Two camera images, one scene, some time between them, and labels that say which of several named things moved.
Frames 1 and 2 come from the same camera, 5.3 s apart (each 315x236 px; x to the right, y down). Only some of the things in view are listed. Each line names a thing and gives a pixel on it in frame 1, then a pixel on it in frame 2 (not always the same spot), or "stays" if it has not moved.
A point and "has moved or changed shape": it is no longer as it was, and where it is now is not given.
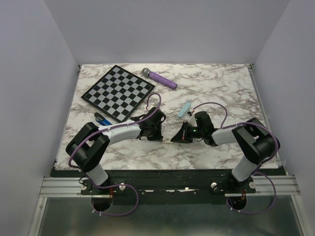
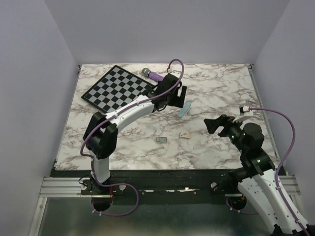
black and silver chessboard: x=118 y=93 stays
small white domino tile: x=167 y=140 has moved or changed shape
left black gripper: x=158 y=137 → x=178 y=101
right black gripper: x=181 y=136 → x=226 y=121
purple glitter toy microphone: x=146 y=72 stays
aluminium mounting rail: x=70 y=187 stays
